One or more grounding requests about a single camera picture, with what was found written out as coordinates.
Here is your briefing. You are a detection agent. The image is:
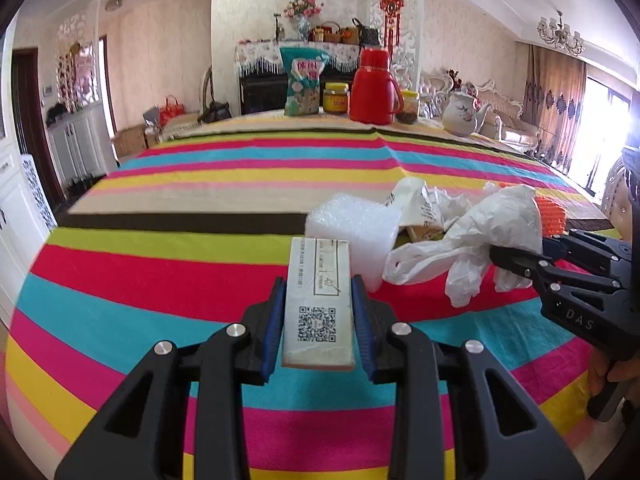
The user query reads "orange foam net back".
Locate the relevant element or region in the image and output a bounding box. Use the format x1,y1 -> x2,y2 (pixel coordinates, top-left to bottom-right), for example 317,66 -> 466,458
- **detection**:
535,195 -> 566,237

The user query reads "white plastic bag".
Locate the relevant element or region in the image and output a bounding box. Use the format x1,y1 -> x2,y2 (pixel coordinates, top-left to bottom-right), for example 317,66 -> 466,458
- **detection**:
383,184 -> 542,308

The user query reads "small cardboard box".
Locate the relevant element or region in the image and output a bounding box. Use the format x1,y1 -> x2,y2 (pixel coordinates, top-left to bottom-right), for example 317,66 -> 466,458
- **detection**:
282,237 -> 355,372

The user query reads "white foam block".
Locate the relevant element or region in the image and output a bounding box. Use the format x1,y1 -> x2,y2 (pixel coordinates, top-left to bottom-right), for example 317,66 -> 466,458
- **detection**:
305,193 -> 401,292

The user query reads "person's right hand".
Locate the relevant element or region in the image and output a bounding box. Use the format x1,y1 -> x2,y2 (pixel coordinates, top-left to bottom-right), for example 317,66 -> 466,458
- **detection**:
588,348 -> 640,408

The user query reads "tufted chair right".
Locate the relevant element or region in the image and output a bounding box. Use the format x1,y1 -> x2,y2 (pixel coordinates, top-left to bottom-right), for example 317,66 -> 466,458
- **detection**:
601,158 -> 632,242

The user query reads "cream sofa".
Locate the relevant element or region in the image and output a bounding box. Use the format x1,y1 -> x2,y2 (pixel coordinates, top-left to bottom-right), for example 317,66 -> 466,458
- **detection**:
465,79 -> 539,153

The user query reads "brown curtain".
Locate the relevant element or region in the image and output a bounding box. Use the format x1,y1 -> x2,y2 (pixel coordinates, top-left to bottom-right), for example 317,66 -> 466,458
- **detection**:
522,46 -> 587,174

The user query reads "white floral teapot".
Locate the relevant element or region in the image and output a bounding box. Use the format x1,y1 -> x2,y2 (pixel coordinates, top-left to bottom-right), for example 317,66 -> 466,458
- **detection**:
442,91 -> 492,136

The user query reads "cream armchair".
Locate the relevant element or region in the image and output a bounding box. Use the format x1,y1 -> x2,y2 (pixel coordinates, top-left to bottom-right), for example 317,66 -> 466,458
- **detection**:
418,70 -> 454,119

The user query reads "yellow lid jar right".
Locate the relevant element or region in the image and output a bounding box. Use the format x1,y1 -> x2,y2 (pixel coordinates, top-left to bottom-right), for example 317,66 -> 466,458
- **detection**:
396,89 -> 420,125

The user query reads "yellow lid jar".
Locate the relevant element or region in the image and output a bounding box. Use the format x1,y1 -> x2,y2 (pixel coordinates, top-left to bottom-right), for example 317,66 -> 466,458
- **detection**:
322,82 -> 349,115
396,89 -> 420,125

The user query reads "striped colourful tablecloth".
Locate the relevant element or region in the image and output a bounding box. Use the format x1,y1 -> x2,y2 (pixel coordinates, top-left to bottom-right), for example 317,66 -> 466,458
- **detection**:
6,115 -> 624,479

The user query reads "chandelier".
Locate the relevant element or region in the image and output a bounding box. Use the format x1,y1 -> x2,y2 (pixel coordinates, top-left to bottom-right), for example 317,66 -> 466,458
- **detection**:
537,10 -> 585,58

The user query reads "red thermos jug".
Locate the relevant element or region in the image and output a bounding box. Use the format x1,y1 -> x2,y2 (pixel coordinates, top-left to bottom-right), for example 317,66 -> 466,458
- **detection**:
348,47 -> 404,126

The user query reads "white glass door cabinet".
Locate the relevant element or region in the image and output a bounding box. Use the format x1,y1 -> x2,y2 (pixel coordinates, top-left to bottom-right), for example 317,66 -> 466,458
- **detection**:
0,27 -> 49,328

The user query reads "yellow lid jar left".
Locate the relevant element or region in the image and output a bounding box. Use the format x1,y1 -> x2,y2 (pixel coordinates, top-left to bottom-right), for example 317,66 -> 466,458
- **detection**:
322,82 -> 349,115

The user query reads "black handbag on piano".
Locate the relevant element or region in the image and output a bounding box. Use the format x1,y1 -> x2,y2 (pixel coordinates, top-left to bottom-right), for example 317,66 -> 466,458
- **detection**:
352,18 -> 381,48

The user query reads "cardboard box on floor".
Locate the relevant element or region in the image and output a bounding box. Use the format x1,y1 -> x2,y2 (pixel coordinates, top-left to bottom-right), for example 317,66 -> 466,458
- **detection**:
112,125 -> 148,159

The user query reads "white low sideboard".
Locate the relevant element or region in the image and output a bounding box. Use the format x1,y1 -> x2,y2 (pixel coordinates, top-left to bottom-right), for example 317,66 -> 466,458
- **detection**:
47,102 -> 117,188

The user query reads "red chinese knot ornament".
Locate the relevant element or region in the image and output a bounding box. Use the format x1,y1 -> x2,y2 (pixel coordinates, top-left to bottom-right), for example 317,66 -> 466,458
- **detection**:
378,0 -> 405,58

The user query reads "wicker basket on piano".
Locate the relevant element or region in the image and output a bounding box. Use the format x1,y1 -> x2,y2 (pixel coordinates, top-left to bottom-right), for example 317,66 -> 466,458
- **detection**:
320,22 -> 343,44

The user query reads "green snack bag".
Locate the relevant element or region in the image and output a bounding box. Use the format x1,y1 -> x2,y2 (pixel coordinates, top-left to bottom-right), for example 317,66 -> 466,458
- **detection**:
280,47 -> 330,117

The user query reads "red gift bag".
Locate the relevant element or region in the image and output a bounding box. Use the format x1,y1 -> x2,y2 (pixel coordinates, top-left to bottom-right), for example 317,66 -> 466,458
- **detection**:
160,94 -> 186,127

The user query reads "dark piano with lace cover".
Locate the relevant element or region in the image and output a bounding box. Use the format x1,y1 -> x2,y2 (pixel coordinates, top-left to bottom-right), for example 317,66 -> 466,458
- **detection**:
234,40 -> 360,115

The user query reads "flower vase bouquet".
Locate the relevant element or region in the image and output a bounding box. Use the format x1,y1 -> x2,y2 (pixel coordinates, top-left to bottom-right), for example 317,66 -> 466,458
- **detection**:
283,0 -> 324,41

